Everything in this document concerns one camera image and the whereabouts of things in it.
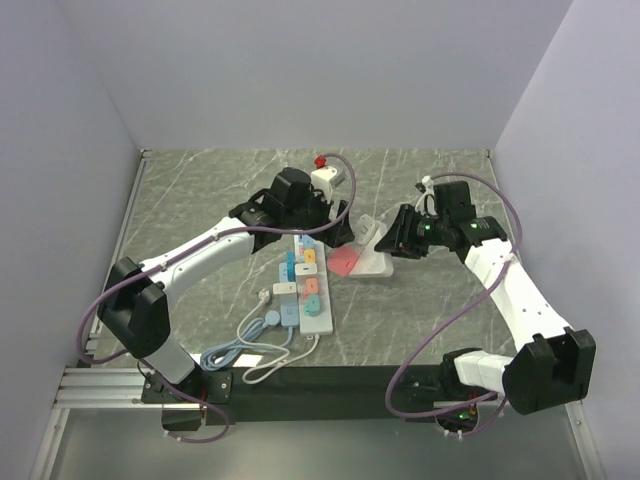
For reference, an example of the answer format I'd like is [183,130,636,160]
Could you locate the white power strip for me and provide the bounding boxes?
[294,235,334,337]

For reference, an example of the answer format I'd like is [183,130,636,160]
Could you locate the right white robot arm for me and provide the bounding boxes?
[374,174,596,415]

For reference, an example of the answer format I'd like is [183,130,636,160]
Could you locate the blue power strip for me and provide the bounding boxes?
[274,262,300,328]

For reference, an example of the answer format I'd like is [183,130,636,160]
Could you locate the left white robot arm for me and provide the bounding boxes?
[97,166,354,402]

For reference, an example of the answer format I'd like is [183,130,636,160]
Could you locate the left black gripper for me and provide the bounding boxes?
[284,184,354,248]

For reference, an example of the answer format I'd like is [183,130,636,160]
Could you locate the pink square plug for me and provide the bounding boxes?
[327,245,360,277]

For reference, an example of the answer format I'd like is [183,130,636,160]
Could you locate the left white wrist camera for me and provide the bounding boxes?
[310,155,346,201]

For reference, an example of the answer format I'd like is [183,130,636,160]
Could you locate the white power cable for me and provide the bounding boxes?
[235,288,321,385]

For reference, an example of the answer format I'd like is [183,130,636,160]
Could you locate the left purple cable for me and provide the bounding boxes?
[79,152,357,445]

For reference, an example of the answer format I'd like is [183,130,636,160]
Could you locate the yellow plug on strip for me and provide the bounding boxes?
[303,248,317,263]

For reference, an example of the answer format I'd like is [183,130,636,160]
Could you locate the blue plug on strip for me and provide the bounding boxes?
[298,235,315,250]

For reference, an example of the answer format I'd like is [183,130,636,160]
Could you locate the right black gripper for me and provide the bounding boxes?
[374,203,450,260]

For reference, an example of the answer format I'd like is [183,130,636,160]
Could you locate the white square plug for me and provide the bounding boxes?
[354,214,379,246]

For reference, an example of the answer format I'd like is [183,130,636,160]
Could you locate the aluminium frame rail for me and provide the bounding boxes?
[53,368,162,410]

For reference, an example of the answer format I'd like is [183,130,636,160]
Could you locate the teal plug on strip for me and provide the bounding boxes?
[303,294,322,317]

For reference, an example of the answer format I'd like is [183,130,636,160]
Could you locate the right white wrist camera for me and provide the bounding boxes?
[414,175,435,216]

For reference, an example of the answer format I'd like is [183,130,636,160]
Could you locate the white adapter on blue strip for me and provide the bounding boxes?
[272,282,297,296]

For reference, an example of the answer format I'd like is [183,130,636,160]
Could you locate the white triangular socket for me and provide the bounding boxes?
[349,224,394,279]

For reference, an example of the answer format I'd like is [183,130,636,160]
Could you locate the black base bar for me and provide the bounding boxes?
[139,364,501,431]

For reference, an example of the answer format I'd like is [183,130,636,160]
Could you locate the coral plug on strip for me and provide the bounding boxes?
[303,277,319,296]

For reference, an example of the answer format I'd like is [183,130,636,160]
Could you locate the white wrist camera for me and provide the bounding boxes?
[310,155,346,201]
[414,175,435,216]

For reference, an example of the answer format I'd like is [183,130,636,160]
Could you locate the blue power cable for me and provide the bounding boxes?
[200,310,296,372]

